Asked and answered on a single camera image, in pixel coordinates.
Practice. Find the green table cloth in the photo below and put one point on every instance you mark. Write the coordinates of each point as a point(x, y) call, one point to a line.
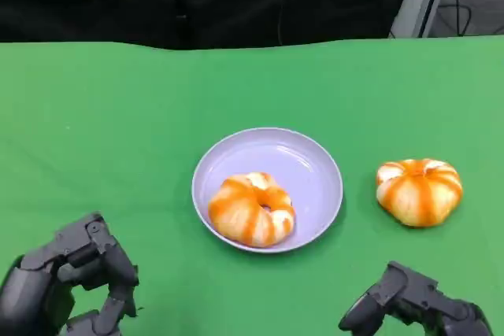
point(118, 115)

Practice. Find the orange and white bread roll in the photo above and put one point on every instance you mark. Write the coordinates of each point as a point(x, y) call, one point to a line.
point(240, 214)
point(419, 194)

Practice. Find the lilac plate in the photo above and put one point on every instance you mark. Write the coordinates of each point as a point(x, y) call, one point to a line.
point(275, 155)

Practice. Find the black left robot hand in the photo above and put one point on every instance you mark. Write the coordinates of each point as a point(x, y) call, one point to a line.
point(35, 289)

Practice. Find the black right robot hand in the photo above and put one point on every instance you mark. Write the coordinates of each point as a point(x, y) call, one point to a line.
point(437, 304)

